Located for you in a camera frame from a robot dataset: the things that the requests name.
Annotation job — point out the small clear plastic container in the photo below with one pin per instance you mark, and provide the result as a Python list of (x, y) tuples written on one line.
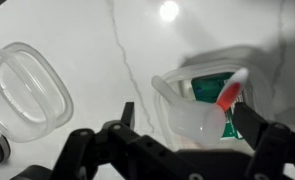
[(264, 86)]

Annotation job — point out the large clear plastic bowl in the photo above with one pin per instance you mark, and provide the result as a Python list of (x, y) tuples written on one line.
[(64, 103)]

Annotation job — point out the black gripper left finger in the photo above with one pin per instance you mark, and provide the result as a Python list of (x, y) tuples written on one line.
[(128, 115)]

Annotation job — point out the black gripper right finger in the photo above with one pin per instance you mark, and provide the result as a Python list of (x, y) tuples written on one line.
[(250, 125)]

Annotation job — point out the green red toothpaste tube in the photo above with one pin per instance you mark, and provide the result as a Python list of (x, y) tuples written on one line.
[(207, 89)]

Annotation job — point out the red and white spoon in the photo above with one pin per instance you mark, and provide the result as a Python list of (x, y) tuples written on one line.
[(231, 92)]

